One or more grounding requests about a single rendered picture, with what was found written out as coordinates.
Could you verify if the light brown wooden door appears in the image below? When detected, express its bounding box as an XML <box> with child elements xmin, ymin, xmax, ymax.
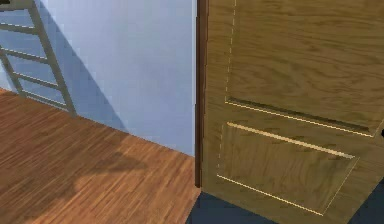
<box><xmin>194</xmin><ymin>0</ymin><xmax>384</xmax><ymax>224</ymax></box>

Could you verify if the grey metal ladder shelf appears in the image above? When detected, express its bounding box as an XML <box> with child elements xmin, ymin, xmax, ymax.
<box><xmin>0</xmin><ymin>0</ymin><xmax>78</xmax><ymax>118</ymax></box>

